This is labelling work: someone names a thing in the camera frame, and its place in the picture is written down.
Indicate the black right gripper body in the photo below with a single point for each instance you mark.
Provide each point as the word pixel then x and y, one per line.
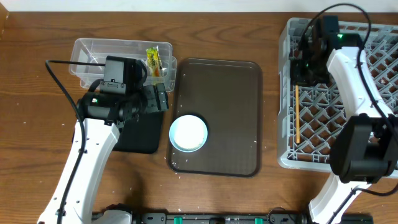
pixel 312 74

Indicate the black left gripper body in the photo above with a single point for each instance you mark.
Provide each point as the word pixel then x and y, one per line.
pixel 149 102

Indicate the yellow green snack wrapper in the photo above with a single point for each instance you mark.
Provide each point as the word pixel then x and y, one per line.
pixel 154 62

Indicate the light blue rice bowl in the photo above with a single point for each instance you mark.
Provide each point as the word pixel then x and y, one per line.
pixel 188 133

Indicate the wooden chopstick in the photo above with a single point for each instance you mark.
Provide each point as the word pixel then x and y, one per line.
pixel 297 116

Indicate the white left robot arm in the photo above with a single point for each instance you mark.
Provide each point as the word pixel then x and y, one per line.
pixel 74 197

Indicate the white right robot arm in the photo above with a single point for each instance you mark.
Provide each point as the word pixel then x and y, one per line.
pixel 366 148

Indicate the grey dishwasher rack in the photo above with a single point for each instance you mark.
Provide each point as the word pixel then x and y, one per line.
pixel 322 116

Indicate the clear plastic waste bin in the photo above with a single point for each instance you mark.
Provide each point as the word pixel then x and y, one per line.
pixel 96 50

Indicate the black plastic tray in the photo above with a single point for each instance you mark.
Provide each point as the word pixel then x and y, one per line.
pixel 122 129

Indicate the brown serving tray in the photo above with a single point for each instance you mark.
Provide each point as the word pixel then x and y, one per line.
pixel 227 96

